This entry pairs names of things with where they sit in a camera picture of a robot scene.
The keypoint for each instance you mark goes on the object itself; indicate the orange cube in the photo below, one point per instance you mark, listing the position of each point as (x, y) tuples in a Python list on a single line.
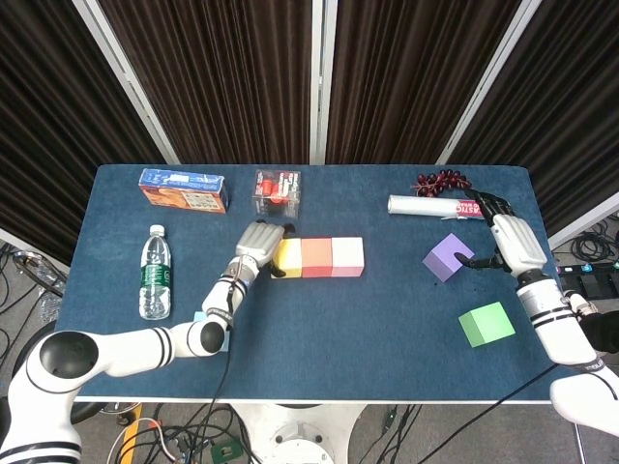
[(316, 256)]

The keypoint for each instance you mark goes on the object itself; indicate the plastic food wrap roll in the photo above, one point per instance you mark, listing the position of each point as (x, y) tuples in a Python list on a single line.
[(425, 205)]

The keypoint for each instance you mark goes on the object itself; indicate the dark red grape bunch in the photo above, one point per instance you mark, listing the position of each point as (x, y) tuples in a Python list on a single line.
[(442, 181)]

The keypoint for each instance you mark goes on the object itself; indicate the light blue cube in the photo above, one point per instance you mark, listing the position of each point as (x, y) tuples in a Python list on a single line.
[(197, 315)]

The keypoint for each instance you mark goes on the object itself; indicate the white table pedestal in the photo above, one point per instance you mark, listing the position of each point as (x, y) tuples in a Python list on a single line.
[(300, 430)]

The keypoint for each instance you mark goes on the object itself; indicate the blue orange snack box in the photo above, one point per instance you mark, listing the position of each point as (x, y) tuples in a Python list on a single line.
[(184, 193)]

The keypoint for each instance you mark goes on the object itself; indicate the clear water bottle green label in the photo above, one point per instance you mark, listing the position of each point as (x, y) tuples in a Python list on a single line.
[(156, 275)]

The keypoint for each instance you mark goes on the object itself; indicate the black power strip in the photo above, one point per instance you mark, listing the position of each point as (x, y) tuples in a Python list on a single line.
[(587, 268)]

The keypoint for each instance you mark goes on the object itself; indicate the pink cube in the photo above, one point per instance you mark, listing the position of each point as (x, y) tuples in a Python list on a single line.
[(347, 256)]

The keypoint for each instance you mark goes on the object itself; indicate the yellow cube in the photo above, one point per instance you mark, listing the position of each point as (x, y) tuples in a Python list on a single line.
[(290, 253)]

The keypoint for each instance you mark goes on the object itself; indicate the green electronic device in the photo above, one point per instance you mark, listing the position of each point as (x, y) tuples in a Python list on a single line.
[(225, 452)]

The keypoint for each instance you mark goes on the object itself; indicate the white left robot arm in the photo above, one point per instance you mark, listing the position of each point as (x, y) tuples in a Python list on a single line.
[(126, 353)]

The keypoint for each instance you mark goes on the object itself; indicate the brown pleated partition panel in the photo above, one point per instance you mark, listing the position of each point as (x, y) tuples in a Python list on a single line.
[(411, 72), (48, 121), (556, 96), (217, 72)]

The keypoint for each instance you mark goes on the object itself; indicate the clear box with red item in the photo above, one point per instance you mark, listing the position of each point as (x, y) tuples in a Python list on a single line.
[(276, 193)]

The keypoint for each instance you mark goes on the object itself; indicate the black trouser leg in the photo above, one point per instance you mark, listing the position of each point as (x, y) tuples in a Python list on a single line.
[(602, 333)]

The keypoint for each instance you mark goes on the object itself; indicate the blue table cloth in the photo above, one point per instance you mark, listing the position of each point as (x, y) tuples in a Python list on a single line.
[(338, 338)]

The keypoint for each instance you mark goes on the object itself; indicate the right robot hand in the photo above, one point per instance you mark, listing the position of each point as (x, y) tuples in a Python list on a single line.
[(520, 246)]

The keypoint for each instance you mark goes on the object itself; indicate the white sneaker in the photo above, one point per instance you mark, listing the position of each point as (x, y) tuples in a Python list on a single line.
[(578, 300)]

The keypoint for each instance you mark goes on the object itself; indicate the chrome metal stand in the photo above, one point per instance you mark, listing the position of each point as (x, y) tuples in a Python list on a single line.
[(36, 268)]

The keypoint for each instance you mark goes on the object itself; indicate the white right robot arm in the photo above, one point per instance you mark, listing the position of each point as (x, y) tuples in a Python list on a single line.
[(556, 328)]

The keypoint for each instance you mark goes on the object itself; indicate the purple cube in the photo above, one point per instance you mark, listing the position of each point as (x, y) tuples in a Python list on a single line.
[(442, 263)]

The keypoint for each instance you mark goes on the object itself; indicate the green cube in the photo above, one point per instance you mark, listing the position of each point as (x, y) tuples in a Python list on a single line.
[(486, 324)]

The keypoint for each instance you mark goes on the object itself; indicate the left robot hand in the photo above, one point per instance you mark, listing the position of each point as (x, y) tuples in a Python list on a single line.
[(258, 241)]

